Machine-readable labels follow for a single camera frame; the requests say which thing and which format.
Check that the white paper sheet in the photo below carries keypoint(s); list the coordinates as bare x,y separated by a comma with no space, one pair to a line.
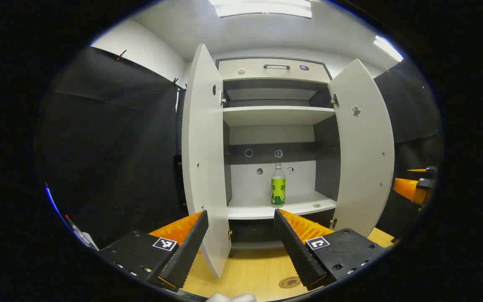
90,243

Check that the red capped marker pen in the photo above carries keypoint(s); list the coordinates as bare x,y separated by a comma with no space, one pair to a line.
76,230

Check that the ceiling light strip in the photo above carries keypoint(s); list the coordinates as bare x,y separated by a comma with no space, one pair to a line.
388,48

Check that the ceiling light panel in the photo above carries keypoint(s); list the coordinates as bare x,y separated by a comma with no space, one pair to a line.
262,7

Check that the white cabinet door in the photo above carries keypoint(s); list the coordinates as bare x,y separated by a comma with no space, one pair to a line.
203,147
363,167

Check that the black backdrop cloth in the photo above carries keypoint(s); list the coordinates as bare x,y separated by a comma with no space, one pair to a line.
111,147

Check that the white cabinet drawer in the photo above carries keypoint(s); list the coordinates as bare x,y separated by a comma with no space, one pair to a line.
275,74

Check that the green label bottle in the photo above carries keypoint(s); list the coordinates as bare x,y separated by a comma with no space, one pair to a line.
278,191

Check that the computer monitor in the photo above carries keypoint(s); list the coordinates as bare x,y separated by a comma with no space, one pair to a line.
50,201

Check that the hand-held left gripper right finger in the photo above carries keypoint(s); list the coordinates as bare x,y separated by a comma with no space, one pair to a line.
296,251

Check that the white cabinet shelf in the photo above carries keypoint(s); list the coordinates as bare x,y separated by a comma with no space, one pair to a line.
258,207
275,115

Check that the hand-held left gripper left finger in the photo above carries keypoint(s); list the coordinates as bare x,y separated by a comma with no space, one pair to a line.
189,251

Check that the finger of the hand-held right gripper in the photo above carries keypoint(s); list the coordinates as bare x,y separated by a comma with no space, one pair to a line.
405,187
431,173

